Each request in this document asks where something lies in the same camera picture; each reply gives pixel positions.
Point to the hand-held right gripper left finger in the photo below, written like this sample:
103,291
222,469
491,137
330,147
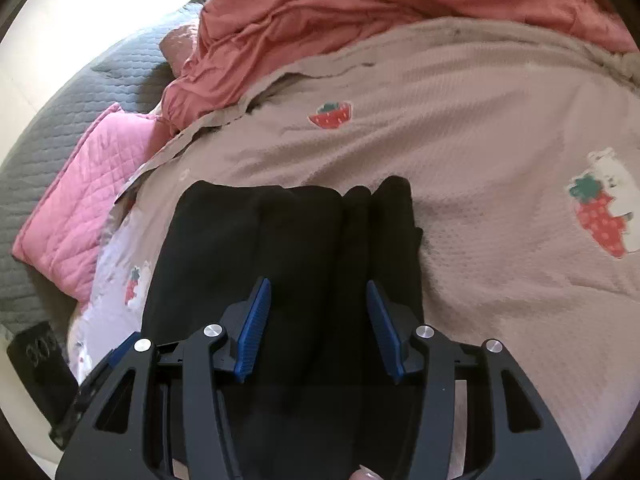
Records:
255,330

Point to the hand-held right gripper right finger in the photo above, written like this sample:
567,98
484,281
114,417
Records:
382,330

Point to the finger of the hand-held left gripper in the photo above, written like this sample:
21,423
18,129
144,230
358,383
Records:
120,349

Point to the black garment with orange trim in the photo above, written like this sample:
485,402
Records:
300,240

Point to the person's right hand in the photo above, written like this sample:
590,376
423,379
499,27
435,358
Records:
366,473

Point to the lilac printed bedsheet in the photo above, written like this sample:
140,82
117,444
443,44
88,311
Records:
107,270

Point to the pink quilted pillow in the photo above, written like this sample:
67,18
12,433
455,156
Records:
85,200

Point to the mauve strawberry blanket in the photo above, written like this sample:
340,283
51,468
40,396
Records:
475,185

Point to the grey quilted bedspread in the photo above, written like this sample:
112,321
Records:
60,110

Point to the coral red duvet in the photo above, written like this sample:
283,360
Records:
350,5

